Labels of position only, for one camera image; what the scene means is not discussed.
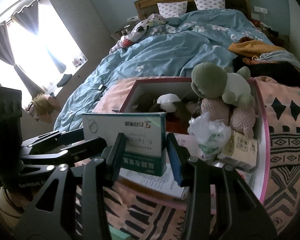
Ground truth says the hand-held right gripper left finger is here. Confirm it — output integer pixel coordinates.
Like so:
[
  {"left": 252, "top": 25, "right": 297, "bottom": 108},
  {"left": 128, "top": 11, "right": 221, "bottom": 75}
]
[{"left": 15, "top": 132, "right": 127, "bottom": 240}]

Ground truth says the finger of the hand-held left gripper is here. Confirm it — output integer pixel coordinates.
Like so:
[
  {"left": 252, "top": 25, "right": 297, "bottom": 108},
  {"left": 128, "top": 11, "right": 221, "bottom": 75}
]
[
  {"left": 21, "top": 129, "right": 86, "bottom": 155},
  {"left": 22, "top": 137, "right": 108, "bottom": 166}
]

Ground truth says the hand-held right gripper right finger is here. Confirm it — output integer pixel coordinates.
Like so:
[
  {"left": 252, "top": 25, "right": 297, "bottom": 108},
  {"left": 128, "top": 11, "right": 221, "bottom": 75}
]
[{"left": 166, "top": 132, "right": 273, "bottom": 240}]

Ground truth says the green and white medicine box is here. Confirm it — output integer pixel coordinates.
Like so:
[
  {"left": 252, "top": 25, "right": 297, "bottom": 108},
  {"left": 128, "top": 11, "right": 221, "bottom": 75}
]
[{"left": 81, "top": 112, "right": 168, "bottom": 178}]

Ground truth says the green frog plush toy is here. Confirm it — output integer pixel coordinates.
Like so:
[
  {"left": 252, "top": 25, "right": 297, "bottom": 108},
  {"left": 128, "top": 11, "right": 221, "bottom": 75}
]
[{"left": 191, "top": 62, "right": 256, "bottom": 109}]

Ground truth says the pink cardboard box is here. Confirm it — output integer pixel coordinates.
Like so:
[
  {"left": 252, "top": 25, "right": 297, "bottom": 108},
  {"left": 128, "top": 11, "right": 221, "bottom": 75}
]
[{"left": 117, "top": 77, "right": 273, "bottom": 209}]

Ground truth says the person's left forearm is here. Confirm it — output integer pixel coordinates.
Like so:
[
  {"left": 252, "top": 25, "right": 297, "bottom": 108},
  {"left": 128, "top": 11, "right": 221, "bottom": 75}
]
[{"left": 0, "top": 187, "right": 40, "bottom": 232}]

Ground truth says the white paper sheet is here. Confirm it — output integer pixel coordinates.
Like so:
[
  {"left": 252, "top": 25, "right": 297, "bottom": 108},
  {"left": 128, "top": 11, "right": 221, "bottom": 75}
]
[{"left": 119, "top": 164, "right": 188, "bottom": 201}]

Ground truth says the white plastic bag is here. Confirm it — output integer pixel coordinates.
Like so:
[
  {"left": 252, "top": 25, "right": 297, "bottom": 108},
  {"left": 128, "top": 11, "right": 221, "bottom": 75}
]
[{"left": 188, "top": 111, "right": 233, "bottom": 156}]

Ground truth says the white and brown plush toy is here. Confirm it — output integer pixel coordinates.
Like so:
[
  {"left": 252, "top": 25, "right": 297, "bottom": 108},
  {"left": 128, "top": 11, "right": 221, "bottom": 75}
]
[{"left": 149, "top": 94, "right": 193, "bottom": 123}]

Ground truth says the black item on windowsill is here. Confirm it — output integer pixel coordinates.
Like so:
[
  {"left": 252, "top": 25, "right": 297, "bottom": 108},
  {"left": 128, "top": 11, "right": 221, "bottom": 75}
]
[{"left": 57, "top": 74, "right": 73, "bottom": 87}]

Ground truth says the pink plush toy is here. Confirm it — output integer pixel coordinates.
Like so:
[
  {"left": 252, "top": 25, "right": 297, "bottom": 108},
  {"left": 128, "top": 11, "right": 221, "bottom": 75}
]
[{"left": 201, "top": 97, "right": 256, "bottom": 138}]

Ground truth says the brown cardboard carton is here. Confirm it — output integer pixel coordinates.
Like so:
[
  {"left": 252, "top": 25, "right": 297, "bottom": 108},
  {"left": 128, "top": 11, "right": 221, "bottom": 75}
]
[{"left": 219, "top": 130, "right": 258, "bottom": 171}]

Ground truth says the blue floral duvet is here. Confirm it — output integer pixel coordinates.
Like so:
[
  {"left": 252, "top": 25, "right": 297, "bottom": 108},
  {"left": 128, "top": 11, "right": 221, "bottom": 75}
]
[{"left": 53, "top": 9, "right": 275, "bottom": 133}]

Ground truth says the pink patterned blanket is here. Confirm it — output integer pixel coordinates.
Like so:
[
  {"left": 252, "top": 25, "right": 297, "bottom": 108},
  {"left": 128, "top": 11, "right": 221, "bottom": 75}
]
[{"left": 72, "top": 76, "right": 300, "bottom": 240}]

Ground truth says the cluttered bedside table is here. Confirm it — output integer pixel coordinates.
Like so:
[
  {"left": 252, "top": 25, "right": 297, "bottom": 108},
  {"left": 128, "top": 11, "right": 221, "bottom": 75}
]
[{"left": 114, "top": 16, "right": 141, "bottom": 41}]

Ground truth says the white cartoon printed cloth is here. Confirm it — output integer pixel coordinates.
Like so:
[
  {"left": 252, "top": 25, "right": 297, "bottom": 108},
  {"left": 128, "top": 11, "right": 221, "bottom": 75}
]
[{"left": 109, "top": 13, "right": 167, "bottom": 54}]

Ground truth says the black cloth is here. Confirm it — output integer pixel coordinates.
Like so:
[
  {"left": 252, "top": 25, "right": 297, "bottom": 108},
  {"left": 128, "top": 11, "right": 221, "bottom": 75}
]
[{"left": 234, "top": 57, "right": 300, "bottom": 89}]

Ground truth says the orange cloth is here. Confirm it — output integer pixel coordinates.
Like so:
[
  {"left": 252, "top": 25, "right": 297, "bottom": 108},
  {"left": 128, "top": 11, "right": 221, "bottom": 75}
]
[{"left": 228, "top": 37, "right": 276, "bottom": 61}]

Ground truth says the white printed pillow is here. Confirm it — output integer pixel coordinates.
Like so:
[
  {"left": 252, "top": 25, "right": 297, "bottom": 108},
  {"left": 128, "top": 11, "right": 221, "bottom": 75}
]
[
  {"left": 192, "top": 0, "right": 226, "bottom": 12},
  {"left": 157, "top": 1, "right": 188, "bottom": 19}
]

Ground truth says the wooden nightstand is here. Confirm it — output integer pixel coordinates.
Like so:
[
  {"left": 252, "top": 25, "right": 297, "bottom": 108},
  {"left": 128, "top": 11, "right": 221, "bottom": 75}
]
[{"left": 250, "top": 17, "right": 290, "bottom": 46}]

